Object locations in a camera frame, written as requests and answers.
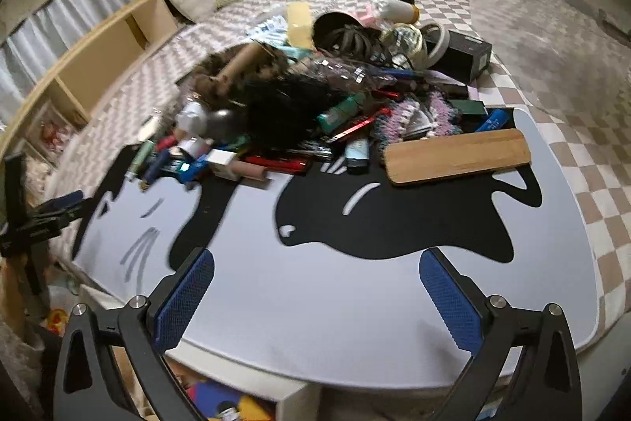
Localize white curtain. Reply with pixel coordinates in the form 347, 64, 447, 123
0, 0, 151, 77

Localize black cable coil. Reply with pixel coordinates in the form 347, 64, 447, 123
325, 29, 390, 59

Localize light teal lighter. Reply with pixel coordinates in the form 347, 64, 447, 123
345, 137, 370, 172

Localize bamboo board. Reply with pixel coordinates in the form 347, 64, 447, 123
383, 128, 532, 188

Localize grey black cat print mat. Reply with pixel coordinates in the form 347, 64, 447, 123
71, 108, 605, 389

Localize red metallic tube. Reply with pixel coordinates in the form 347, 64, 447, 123
244, 155, 314, 175

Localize white tape roll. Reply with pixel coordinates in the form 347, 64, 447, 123
419, 21, 452, 67

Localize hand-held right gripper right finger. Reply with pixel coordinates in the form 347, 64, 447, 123
419, 247, 585, 421

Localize red pen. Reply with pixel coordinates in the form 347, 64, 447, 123
328, 115, 378, 143

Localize blue lighter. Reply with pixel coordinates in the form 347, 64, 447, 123
476, 108, 511, 133

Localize brown furry toy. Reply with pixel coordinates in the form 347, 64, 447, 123
185, 49, 291, 111

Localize small white box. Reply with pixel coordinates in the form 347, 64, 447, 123
206, 148, 237, 178

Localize clear plastic container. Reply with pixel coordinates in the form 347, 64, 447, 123
461, 0, 631, 146

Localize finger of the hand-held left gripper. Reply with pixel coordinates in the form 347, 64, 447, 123
52, 206, 90, 232
37, 191, 86, 217

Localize yellow sponge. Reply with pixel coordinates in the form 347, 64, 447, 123
287, 3, 316, 49

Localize black round tin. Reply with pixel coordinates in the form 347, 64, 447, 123
313, 11, 366, 52

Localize brown pink tube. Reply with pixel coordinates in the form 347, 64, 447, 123
237, 162, 269, 187

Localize gold mesh bag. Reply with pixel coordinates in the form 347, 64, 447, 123
382, 24, 427, 69

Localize green lighter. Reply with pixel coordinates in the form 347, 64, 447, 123
315, 93, 368, 131

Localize clear plastic bag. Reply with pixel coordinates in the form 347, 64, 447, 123
296, 56, 395, 91

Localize blue plastic item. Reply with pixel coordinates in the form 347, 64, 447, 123
172, 157, 208, 182

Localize cardboard tube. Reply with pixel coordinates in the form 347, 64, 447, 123
212, 43, 274, 89

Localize green tube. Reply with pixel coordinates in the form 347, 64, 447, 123
125, 140, 156, 178

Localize black cardboard box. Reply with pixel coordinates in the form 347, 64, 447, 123
426, 31, 494, 84

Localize black feather duster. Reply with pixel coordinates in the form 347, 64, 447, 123
241, 73, 346, 150

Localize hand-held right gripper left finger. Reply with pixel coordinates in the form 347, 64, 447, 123
53, 247, 216, 421

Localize white mini fan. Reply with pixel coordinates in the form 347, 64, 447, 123
175, 103, 218, 150

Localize framed picture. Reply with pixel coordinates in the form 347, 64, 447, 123
27, 105, 80, 165

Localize pink purple crochet piece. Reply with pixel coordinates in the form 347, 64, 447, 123
370, 93, 467, 150

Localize wooden shelf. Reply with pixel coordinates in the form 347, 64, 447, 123
0, 0, 181, 155

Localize dark green small box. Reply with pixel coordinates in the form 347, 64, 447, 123
451, 99, 489, 118

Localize colourful floor toys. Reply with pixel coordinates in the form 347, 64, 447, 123
187, 376, 277, 421

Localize grey ball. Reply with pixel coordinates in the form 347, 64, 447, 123
204, 108, 242, 140

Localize patterned packets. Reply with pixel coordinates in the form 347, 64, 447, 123
246, 14, 289, 42

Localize white bottle with black base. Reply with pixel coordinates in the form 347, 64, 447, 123
377, 0, 420, 24

